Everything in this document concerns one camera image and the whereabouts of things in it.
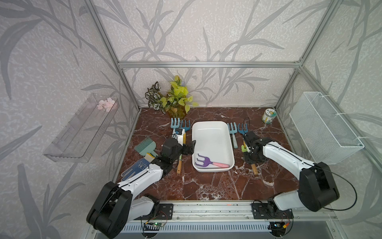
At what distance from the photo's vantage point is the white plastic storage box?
0.89m

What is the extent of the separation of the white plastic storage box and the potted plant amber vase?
0.56ft

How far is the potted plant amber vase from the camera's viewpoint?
97cm
